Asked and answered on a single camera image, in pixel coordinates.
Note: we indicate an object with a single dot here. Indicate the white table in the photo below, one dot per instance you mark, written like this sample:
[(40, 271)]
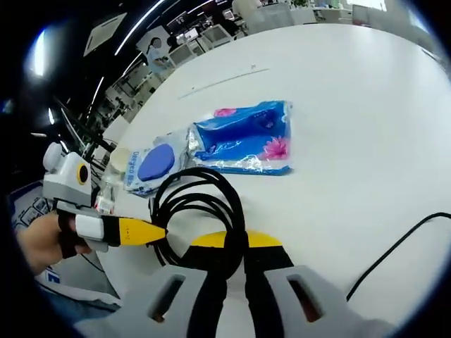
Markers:
[(352, 141)]

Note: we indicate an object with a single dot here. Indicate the ceiling air vent panel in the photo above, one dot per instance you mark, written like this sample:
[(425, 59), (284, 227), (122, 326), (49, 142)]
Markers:
[(105, 33)]

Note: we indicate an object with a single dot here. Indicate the wet wipes pack blue lid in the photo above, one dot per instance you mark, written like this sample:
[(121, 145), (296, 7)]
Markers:
[(156, 165)]

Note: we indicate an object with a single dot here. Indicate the white office chair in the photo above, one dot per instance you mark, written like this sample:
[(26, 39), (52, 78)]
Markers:
[(216, 35), (186, 54)]

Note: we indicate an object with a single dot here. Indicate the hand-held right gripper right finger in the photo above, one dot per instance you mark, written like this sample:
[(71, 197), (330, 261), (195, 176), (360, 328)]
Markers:
[(267, 281)]

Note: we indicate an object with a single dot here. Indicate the blue floral tissue pack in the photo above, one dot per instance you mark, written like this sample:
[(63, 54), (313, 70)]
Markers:
[(243, 137)]

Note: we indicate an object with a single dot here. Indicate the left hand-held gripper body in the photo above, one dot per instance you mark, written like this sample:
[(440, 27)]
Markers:
[(65, 183)]

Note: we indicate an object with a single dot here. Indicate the clear plastic bottle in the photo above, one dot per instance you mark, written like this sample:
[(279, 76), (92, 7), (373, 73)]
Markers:
[(105, 197)]

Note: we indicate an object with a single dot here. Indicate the white partition panel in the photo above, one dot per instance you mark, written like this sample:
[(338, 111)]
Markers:
[(269, 19)]

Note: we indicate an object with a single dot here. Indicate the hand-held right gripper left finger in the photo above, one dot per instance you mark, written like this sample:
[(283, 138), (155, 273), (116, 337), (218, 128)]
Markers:
[(208, 292)]

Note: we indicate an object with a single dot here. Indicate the blue white display board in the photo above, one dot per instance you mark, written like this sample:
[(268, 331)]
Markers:
[(28, 207)]

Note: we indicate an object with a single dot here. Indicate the person's left hand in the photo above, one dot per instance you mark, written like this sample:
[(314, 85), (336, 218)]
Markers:
[(38, 246)]

